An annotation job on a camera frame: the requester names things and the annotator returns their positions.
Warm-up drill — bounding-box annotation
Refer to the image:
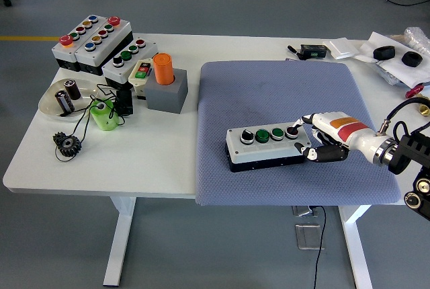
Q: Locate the orange cylinder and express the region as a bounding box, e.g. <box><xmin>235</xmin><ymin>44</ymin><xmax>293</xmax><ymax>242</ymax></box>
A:
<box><xmin>153</xmin><ymin>52</ymin><xmax>175</xmax><ymax>86</ymax></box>

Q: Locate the grey-blue textured mat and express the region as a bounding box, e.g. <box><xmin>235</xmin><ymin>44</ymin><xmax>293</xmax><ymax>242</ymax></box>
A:
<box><xmin>194</xmin><ymin>60</ymin><xmax>402</xmax><ymax>208</ymax></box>

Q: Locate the beige red-green switch box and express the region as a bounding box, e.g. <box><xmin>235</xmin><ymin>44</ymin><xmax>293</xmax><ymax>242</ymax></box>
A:
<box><xmin>128</xmin><ymin>57</ymin><xmax>155</xmax><ymax>98</ymax></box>

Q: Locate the black cylindrical capacitor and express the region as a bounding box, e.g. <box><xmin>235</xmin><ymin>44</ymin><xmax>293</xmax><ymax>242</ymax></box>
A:
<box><xmin>54</xmin><ymin>89</ymin><xmax>75</xmax><ymax>114</ymax></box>
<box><xmin>63</xmin><ymin>79</ymin><xmax>83</xmax><ymax>101</ymax></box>

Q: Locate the five-button box with mushroom button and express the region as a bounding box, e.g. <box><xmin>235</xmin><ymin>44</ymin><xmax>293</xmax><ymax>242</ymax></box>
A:
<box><xmin>51</xmin><ymin>15</ymin><xmax>101</xmax><ymax>72</ymax></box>
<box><xmin>73</xmin><ymin>15</ymin><xmax>134</xmax><ymax>77</ymax></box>

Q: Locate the white table leg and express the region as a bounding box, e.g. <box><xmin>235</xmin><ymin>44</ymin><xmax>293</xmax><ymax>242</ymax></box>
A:
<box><xmin>338</xmin><ymin>204</ymin><xmax>374</xmax><ymax>289</ymax></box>
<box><xmin>102</xmin><ymin>196</ymin><xmax>137</xmax><ymax>286</ymax></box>

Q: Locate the brass valve with red handle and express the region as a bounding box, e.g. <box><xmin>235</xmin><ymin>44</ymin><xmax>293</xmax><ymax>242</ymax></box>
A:
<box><xmin>404</xmin><ymin>83</ymin><xmax>430</xmax><ymax>118</ymax></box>

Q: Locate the green plastic cylinder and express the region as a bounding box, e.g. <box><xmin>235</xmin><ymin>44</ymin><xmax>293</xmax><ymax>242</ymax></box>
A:
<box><xmin>89</xmin><ymin>99</ymin><xmax>120</xmax><ymax>132</ymax></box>

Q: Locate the yellow floor tape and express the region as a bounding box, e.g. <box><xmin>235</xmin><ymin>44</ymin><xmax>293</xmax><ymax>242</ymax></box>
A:
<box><xmin>0</xmin><ymin>35</ymin><xmax>60</xmax><ymax>42</ymax></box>

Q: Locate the clear shallow dish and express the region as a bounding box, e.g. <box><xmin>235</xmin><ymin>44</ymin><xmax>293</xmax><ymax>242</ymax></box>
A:
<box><xmin>38</xmin><ymin>78</ymin><xmax>101</xmax><ymax>122</ymax></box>

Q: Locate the black metal gear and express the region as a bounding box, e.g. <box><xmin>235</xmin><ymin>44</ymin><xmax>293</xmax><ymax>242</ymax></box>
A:
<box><xmin>52</xmin><ymin>131</ymin><xmax>83</xmax><ymax>159</ymax></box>

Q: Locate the white foam sheet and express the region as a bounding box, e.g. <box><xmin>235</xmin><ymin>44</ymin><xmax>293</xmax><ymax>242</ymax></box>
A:
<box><xmin>354</xmin><ymin>31</ymin><xmax>430</xmax><ymax>89</ymax></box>

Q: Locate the metal floor socket lid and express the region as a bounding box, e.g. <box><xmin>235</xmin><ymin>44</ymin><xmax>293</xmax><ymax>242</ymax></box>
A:
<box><xmin>294</xmin><ymin>223</ymin><xmax>325</xmax><ymax>251</ymax></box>

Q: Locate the thin black wire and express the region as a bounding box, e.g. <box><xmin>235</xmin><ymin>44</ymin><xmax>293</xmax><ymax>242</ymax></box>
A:
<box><xmin>54</xmin><ymin>83</ymin><xmax>127</xmax><ymax>163</ymax></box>

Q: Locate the small black device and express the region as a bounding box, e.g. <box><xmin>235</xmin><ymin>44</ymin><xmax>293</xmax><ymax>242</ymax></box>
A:
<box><xmin>115</xmin><ymin>87</ymin><xmax>134</xmax><ymax>117</ymax></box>

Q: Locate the black rubber ring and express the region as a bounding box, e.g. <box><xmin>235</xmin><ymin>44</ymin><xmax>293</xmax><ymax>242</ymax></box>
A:
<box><xmin>401</xmin><ymin>51</ymin><xmax>423</xmax><ymax>67</ymax></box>
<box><xmin>373</xmin><ymin>45</ymin><xmax>396</xmax><ymax>61</ymax></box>

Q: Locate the clear bubble wrap bag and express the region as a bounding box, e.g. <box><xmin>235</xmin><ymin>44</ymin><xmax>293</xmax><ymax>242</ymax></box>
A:
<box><xmin>404</xmin><ymin>26</ymin><xmax>430</xmax><ymax>55</ymax></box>

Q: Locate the clear plastic bag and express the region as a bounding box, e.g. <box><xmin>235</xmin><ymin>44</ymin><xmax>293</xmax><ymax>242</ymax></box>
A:
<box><xmin>374</xmin><ymin>60</ymin><xmax>409</xmax><ymax>85</ymax></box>

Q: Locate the black floor cable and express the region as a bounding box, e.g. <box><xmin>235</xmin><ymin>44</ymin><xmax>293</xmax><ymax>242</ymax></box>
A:
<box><xmin>312</xmin><ymin>205</ymin><xmax>327</xmax><ymax>289</ymax></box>

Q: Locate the metal floor socket plate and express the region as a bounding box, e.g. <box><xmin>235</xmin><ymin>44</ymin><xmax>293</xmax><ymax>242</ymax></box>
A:
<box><xmin>292</xmin><ymin>205</ymin><xmax>320</xmax><ymax>218</ymax></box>

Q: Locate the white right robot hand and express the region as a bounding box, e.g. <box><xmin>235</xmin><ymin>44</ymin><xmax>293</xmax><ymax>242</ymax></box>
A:
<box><xmin>293</xmin><ymin>111</ymin><xmax>387</xmax><ymax>165</ymax></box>

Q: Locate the four-button control box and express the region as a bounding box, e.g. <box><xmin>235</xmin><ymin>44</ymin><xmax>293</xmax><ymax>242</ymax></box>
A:
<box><xmin>224</xmin><ymin>122</ymin><xmax>313</xmax><ymax>173</ymax></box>
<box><xmin>101</xmin><ymin>36</ymin><xmax>159</xmax><ymax>90</ymax></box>

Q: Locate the black box with green label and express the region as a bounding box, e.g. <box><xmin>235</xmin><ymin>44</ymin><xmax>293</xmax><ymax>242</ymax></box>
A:
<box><xmin>300</xmin><ymin>44</ymin><xmax>329</xmax><ymax>60</ymax></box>

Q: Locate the grey square block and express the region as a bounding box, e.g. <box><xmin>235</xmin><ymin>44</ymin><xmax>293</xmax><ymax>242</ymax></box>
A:
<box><xmin>144</xmin><ymin>69</ymin><xmax>189</xmax><ymax>115</ymax></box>

